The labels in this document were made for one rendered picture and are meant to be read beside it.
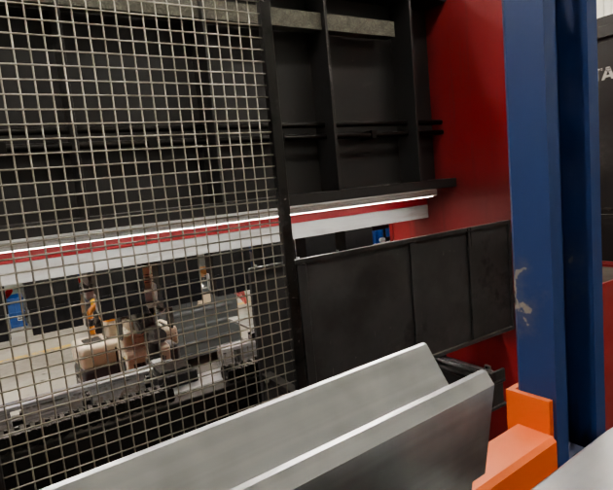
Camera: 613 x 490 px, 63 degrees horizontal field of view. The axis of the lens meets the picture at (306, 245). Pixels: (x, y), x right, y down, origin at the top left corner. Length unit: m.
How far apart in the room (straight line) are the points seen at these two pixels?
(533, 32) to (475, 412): 0.21
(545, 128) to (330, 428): 0.20
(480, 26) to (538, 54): 1.98
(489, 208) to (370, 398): 2.07
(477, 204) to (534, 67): 1.97
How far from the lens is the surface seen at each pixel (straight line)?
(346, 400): 0.17
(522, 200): 0.31
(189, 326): 4.63
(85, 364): 2.94
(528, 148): 0.31
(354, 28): 2.08
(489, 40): 2.25
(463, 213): 2.31
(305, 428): 0.16
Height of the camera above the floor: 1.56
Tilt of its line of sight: 7 degrees down
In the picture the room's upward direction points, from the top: 5 degrees counter-clockwise
